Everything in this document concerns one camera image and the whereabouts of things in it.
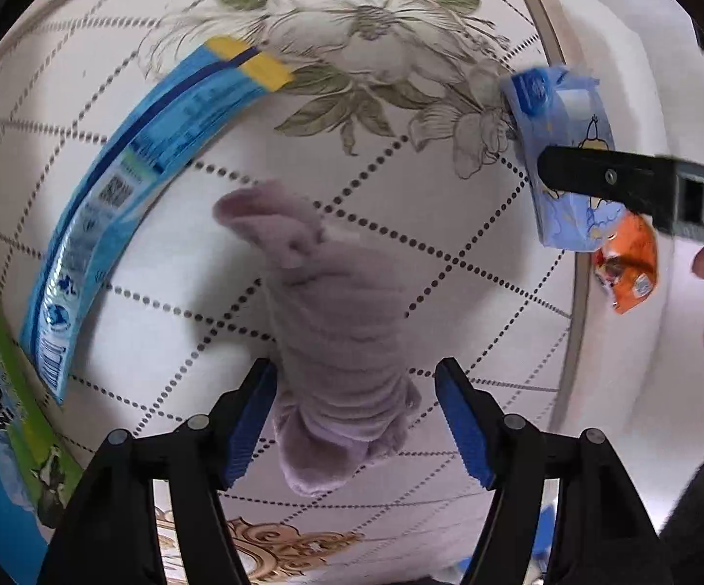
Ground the orange snack packet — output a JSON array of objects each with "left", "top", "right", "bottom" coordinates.
[{"left": 593, "top": 213, "right": 658, "bottom": 314}]

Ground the blue cartoon tissue pack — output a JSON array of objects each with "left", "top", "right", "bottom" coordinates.
[{"left": 500, "top": 65, "right": 624, "bottom": 254}]

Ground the long blue snack packet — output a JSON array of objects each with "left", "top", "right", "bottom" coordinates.
[{"left": 20, "top": 37, "right": 292, "bottom": 402}]

